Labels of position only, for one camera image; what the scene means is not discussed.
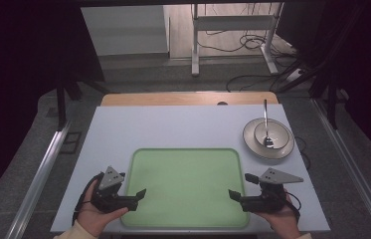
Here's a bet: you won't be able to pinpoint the metal spoon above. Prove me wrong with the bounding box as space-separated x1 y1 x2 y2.
263 99 276 149

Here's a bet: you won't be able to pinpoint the person's right hand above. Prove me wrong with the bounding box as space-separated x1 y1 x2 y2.
255 188 302 239

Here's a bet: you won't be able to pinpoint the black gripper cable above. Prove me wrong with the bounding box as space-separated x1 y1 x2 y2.
284 190 303 224
71 171 105 227

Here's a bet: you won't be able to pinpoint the black curtain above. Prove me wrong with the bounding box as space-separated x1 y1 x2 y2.
277 0 371 170
0 0 105 215

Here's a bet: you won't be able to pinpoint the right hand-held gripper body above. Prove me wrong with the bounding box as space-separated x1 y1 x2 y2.
240 167 305 214

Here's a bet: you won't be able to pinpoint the aluminium rail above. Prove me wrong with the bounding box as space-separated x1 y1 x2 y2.
4 119 73 239
309 98 371 239

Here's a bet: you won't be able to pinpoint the white cabinet panel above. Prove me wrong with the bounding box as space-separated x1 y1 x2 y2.
80 4 171 58

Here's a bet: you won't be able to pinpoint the white table board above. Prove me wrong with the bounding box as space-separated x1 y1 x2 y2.
50 104 331 234

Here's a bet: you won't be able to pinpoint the person's left hand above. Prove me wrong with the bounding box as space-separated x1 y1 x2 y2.
77 180 130 238

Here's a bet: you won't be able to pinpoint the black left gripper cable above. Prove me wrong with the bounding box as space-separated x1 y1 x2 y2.
71 171 105 227

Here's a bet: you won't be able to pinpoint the green tray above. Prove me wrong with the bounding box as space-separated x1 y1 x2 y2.
120 147 251 230

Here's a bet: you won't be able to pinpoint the white plate with dark rim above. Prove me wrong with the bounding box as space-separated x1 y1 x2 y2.
242 117 295 160

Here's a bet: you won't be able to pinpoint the white power strip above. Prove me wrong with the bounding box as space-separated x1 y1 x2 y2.
284 67 307 84

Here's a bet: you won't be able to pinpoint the white bowl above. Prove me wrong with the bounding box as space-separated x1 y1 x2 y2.
253 119 291 150

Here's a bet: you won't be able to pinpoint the white desk frame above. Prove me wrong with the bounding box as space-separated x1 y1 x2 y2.
190 2 285 78

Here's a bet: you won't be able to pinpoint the black floor cables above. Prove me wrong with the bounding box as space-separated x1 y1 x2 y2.
196 29 303 94

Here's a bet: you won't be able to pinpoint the wooden table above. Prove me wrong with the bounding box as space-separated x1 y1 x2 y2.
99 92 279 108

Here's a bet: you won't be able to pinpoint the black floor bracket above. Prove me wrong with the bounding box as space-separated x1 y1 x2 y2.
58 130 84 155

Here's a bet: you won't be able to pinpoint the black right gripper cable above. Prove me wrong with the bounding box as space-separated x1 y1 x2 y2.
284 190 303 224

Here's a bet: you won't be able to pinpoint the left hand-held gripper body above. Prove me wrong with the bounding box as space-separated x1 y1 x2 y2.
90 165 139 214

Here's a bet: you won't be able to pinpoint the black metal stand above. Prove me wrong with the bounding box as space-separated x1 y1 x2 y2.
54 74 111 131

